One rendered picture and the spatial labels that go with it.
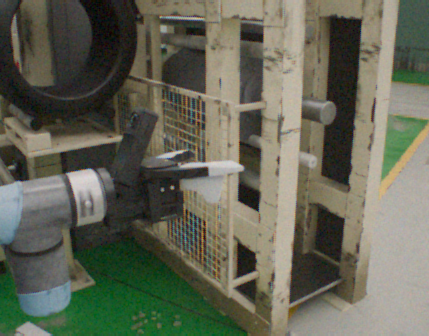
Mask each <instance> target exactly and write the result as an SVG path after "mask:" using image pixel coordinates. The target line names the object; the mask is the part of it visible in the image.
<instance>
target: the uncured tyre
mask: <svg viewBox="0 0 429 336"><path fill-rule="evenodd" d="M22 1H24V0H0V96H2V97H3V98H5V99H6V100H7V101H9V102H10V103H11V104H13V105H14V106H16V107H17V108H19V109H21V110H22V111H24V112H26V113H29V114H32V115H34V116H36V117H42V118H46V119H66V118H76V117H79V116H82V115H84V114H88V113H90V112H92V111H94V110H96V109H98V108H99V107H102V105H104V104H105V103H107V102H108V101H109V100H111V99H112V97H113V96H115V94H116V93H117V92H118V90H120V89H121V87H122V85H123V84H124V83H125V80H126V79H127V78H128V76H129V73H130V71H131V70H132V65H133V63H134V61H135V57H136V52H137V38H138V31H137V25H136V18H135V16H134V13H133V12H134V11H133V9H132V7H131V4H130V2H129V0H78V1H79V2H80V4H81V5H82V6H83V8H84V9H85V11H86V13H87V16H88V18H89V22H90V24H91V33H92V41H91V47H90V50H89V55H88V57H87V58H86V60H85V63H84V64H83V65H82V68H80V69H79V71H77V72H76V74H74V75H73V76H72V77H71V78H69V79H67V80H66V81H63V82H62V83H59V84H57V85H51V86H39V87H38V86H34V85H31V84H30V83H29V82H28V81H27V80H26V79H25V78H24V76H23V75H22V74H21V72H20V71H19V69H18V68H17V66H16V64H15V60H14V59H13V55H12V52H11V51H12V50H11V45H10V39H11V27H12V21H13V18H14V16H15V14H16V11H17V9H18V8H19V6H20V4H21V3H22Z"/></svg>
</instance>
